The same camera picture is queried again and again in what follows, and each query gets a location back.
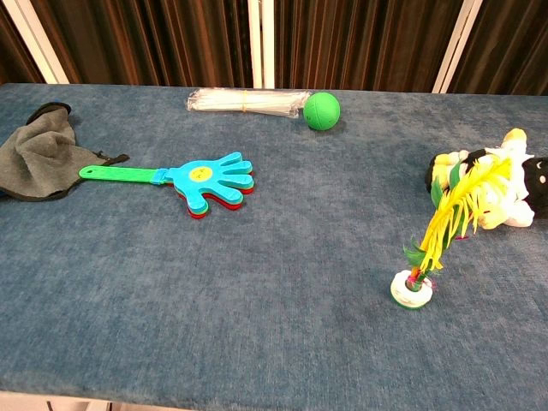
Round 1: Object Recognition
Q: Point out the blue hand clapper green handle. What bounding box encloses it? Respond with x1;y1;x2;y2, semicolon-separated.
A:
78;151;255;221

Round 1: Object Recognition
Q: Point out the blue velvet tablecloth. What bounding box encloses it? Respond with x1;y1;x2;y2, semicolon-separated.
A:
0;82;548;409

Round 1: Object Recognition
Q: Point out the green rubber ball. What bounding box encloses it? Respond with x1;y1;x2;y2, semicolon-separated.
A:
302;92;342;132

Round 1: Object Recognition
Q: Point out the clear bag of white straws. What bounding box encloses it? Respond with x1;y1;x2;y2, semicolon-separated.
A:
186;87;313;120

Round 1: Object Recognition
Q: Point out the yellow green feather shuttlecock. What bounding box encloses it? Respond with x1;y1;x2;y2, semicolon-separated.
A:
390;156;514;308

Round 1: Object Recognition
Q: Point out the dark brown pleated curtain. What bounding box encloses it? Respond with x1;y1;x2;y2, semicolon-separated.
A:
0;0;548;96

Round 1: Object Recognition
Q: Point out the black white yellow plush doll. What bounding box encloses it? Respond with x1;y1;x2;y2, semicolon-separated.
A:
425;128;548;231

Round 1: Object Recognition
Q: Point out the grey cloth black edging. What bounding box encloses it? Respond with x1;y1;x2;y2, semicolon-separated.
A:
0;101;131;203

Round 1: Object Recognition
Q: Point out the white upright frame post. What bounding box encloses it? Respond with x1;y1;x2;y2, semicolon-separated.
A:
247;0;276;89

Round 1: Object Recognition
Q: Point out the white slanted frame post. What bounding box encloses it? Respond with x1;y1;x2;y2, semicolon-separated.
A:
432;0;483;94
0;0;70;85

